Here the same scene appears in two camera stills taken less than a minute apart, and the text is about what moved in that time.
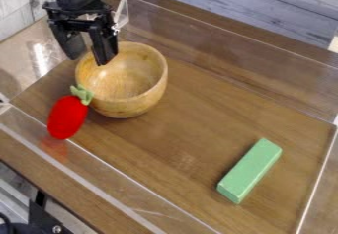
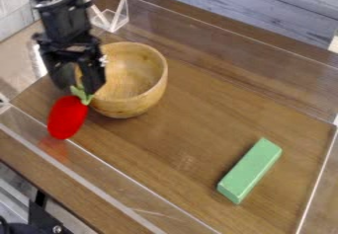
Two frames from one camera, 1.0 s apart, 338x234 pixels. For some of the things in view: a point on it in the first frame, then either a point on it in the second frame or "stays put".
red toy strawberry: (66, 113) stays put
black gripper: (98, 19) → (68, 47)
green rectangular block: (241, 179) stays put
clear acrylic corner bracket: (120, 15) stays put
